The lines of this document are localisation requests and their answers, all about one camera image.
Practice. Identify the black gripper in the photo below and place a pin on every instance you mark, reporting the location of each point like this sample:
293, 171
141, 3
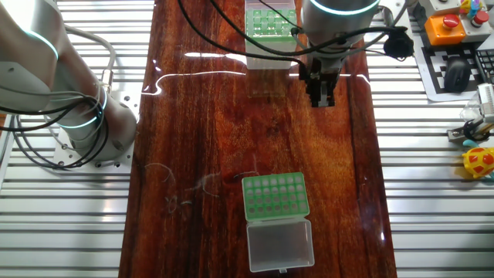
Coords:
320, 67

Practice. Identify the green clear pipette tip box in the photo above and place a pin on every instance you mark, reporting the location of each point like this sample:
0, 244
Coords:
266, 36
276, 197

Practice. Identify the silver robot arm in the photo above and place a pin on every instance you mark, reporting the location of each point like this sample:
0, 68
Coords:
119, 127

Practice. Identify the glossy brown wooden board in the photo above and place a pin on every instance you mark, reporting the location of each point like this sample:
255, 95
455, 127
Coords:
216, 127

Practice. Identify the orange emergency stop box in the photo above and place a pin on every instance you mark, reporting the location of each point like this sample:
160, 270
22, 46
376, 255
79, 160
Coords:
440, 34

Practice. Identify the black computer mouse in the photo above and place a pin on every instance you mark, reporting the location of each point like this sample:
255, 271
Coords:
457, 75

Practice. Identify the grey control button box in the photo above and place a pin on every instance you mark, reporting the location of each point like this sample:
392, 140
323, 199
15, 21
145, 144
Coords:
440, 7

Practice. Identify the grey emergency stop box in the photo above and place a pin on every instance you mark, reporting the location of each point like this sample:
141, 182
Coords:
474, 32

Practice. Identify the black keyboard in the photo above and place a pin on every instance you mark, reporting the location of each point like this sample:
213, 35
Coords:
487, 65

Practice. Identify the small colourful plastic toy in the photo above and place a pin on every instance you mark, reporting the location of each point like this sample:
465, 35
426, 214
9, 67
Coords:
469, 7

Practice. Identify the yellow orange turtle toy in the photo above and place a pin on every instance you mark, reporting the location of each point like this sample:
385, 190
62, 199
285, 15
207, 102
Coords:
480, 162

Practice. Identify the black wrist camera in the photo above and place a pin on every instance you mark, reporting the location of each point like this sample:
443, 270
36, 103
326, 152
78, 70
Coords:
397, 44

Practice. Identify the small silver metal bracket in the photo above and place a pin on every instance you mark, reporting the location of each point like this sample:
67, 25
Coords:
455, 134

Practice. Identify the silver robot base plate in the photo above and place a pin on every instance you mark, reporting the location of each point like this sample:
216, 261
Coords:
129, 104

